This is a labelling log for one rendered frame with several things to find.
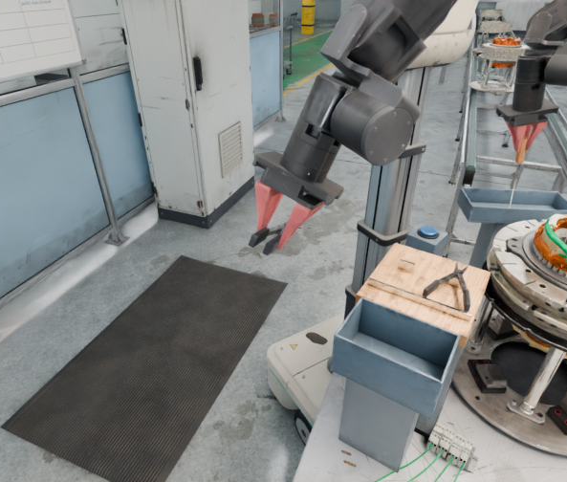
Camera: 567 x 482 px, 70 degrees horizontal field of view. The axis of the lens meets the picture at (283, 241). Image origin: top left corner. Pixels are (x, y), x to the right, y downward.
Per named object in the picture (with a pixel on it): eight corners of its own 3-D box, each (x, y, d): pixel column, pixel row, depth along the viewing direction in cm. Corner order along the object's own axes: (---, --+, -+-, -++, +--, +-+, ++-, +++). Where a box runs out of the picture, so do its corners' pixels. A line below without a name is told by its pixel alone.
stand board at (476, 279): (464, 348, 65) (468, 338, 63) (354, 304, 73) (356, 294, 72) (488, 281, 79) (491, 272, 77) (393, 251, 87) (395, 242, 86)
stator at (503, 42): (492, 62, 329) (499, 34, 318) (520, 66, 315) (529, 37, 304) (479, 65, 317) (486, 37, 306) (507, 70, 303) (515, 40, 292)
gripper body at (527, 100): (558, 116, 85) (565, 79, 81) (507, 124, 86) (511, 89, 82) (543, 106, 90) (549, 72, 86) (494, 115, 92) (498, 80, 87)
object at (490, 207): (523, 277, 122) (558, 191, 106) (538, 301, 113) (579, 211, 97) (438, 273, 124) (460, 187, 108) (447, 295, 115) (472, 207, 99)
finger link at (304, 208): (285, 264, 48) (319, 194, 44) (235, 235, 49) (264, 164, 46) (302, 249, 54) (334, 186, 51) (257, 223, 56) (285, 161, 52)
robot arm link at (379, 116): (394, 50, 47) (350, 1, 41) (473, 76, 39) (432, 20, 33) (334, 140, 50) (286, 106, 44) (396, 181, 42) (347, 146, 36)
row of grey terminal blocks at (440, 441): (479, 457, 76) (485, 444, 74) (470, 477, 73) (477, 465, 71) (427, 427, 81) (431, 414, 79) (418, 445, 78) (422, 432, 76)
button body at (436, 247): (427, 313, 109) (448, 232, 95) (415, 327, 105) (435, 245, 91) (403, 301, 113) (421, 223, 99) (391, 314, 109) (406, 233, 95)
